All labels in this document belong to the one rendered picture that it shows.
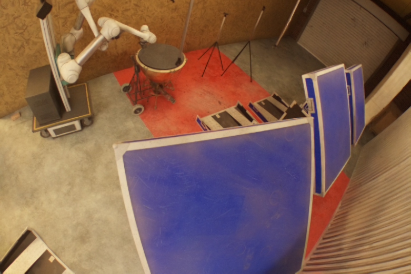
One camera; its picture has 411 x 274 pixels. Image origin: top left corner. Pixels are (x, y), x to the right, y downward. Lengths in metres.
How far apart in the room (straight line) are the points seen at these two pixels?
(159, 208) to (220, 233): 0.32
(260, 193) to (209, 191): 0.28
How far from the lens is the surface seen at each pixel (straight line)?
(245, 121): 3.30
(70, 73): 2.05
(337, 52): 7.69
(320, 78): 1.72
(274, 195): 1.07
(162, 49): 3.01
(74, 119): 2.78
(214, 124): 3.08
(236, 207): 0.94
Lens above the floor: 2.39
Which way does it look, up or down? 49 degrees down
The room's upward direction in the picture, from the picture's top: 22 degrees clockwise
